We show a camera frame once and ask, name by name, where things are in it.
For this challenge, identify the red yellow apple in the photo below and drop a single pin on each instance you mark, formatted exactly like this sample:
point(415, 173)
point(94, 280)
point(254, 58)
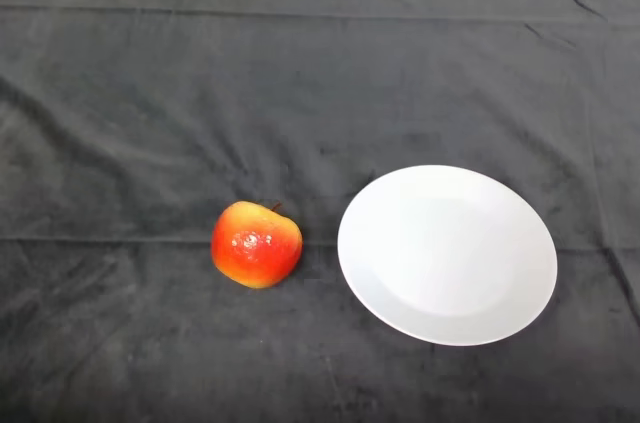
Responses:
point(256, 248)

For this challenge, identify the white round plate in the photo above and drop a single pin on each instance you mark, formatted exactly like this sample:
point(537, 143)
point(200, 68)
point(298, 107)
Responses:
point(450, 258)

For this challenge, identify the black cloth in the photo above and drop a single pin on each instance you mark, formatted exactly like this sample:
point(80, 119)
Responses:
point(200, 93)

